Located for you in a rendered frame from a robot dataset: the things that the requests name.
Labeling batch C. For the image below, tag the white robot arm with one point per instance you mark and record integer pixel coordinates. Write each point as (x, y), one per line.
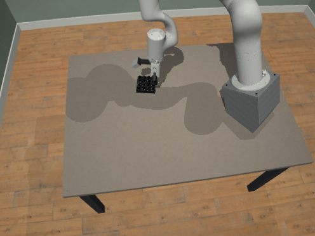
(246, 19)

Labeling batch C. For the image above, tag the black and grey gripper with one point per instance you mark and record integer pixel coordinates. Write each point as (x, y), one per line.
(155, 71)

